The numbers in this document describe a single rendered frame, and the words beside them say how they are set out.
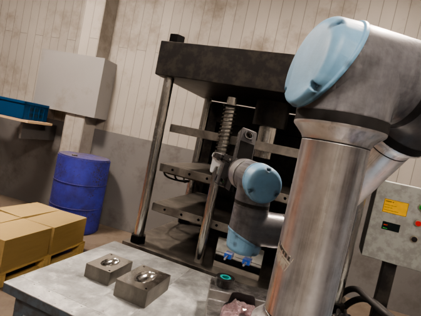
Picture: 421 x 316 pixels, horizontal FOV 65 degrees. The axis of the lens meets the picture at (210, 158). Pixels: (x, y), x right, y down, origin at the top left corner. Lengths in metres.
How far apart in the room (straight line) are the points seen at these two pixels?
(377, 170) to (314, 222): 0.19
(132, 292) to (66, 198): 3.00
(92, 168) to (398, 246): 3.35
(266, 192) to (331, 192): 0.25
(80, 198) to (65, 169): 0.39
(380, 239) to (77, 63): 4.12
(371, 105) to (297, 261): 0.20
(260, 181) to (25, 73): 5.33
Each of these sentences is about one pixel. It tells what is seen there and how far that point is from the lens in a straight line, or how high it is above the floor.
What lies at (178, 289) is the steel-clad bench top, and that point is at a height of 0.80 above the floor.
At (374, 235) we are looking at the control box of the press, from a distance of 1.91.
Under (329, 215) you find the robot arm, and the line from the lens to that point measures 0.42.
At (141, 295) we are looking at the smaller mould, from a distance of 1.42.
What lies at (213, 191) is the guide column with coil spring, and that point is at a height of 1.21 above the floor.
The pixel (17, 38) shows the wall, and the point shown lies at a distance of 6.02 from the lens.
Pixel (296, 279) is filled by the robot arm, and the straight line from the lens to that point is 0.44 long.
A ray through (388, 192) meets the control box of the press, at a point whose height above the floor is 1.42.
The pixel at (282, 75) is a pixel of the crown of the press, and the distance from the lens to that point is 1.78.
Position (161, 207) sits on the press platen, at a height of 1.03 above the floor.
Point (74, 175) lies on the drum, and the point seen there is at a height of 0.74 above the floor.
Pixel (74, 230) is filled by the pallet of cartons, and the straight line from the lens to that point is 3.72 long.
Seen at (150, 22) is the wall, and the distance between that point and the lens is 4.86.
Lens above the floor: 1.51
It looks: 4 degrees down
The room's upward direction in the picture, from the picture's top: 12 degrees clockwise
